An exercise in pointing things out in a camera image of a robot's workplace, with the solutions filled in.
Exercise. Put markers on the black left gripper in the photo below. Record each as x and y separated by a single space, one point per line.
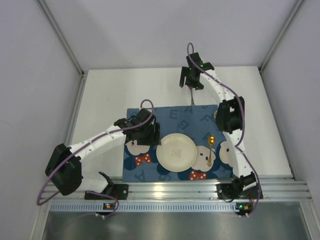
153 133

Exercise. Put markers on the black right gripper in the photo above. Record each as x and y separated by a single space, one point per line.
190 81

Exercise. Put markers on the iridescent fork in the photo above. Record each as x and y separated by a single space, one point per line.
192 97

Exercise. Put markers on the cream round plate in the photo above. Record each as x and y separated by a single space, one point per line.
177 152

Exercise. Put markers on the blue cartoon bear placemat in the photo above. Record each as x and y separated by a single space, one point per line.
140 162

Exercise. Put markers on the gold spoon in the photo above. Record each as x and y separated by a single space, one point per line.
211 141

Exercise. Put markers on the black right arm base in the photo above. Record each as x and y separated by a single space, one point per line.
227 193

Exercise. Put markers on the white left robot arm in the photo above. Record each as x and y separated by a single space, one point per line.
65 168

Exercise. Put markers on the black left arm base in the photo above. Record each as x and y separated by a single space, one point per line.
117 191

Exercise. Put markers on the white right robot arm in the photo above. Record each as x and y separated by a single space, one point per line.
229 119

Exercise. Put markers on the aluminium mounting rail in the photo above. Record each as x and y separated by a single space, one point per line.
273 189

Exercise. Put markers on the left aluminium frame post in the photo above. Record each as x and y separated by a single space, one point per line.
60 35

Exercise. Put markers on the aluminium frame post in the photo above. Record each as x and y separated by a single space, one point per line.
60 35
298 4

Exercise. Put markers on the perforated cable duct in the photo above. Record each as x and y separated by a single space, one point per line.
104 207

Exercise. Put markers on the right aluminium frame post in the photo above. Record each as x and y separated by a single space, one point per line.
298 4

